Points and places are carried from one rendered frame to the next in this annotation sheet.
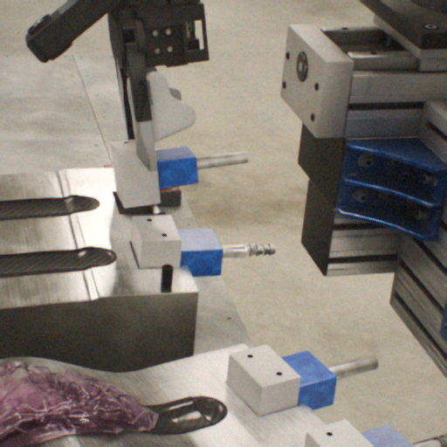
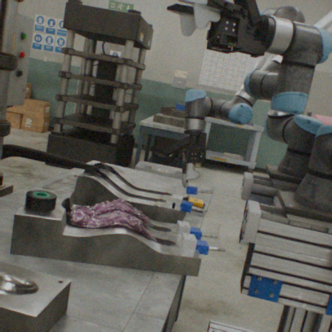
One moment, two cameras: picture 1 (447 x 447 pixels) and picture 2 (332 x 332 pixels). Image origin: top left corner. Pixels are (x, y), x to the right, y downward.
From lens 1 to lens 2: 67 cm
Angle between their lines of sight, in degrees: 28
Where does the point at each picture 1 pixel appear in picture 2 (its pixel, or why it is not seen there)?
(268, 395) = (181, 228)
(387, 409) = not seen: outside the picture
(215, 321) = not seen: hidden behind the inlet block
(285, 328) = (267, 306)
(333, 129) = (246, 198)
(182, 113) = (194, 174)
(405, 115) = (268, 199)
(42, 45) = (165, 152)
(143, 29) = (189, 152)
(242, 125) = not seen: hidden behind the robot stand
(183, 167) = (193, 189)
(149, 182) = (183, 190)
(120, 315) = (159, 211)
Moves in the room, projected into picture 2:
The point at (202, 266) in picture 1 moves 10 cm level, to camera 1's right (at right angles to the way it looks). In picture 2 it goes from (185, 209) to (212, 217)
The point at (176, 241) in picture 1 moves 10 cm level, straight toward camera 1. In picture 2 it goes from (179, 199) to (168, 205)
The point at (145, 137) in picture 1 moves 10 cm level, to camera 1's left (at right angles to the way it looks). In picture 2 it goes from (183, 177) to (159, 170)
